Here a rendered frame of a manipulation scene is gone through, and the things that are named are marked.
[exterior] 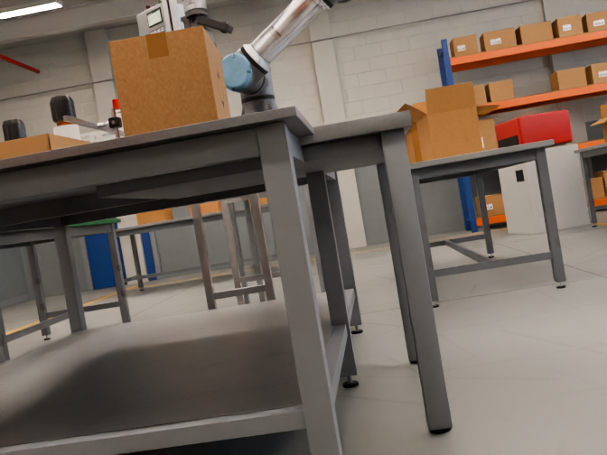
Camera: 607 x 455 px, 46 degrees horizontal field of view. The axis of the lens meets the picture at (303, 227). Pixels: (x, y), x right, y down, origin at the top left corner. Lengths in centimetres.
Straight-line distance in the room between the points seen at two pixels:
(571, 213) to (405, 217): 604
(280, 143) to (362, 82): 885
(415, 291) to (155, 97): 82
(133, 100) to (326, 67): 845
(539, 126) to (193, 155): 647
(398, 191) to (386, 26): 866
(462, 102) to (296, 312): 263
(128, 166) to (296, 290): 43
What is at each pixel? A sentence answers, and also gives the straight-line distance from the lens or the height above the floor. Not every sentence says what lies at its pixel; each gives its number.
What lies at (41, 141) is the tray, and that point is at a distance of 159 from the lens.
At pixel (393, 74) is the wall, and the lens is 1031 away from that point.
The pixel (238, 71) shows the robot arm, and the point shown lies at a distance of 231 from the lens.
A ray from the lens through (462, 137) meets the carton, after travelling 391.
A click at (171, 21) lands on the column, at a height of 140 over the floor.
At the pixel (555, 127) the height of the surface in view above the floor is 105.
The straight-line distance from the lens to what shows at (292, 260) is 144.
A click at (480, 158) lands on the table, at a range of 390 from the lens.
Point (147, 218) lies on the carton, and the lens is 837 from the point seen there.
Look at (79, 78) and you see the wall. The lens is 1109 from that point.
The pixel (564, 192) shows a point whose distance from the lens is 779.
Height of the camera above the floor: 62
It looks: 1 degrees down
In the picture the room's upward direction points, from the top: 10 degrees counter-clockwise
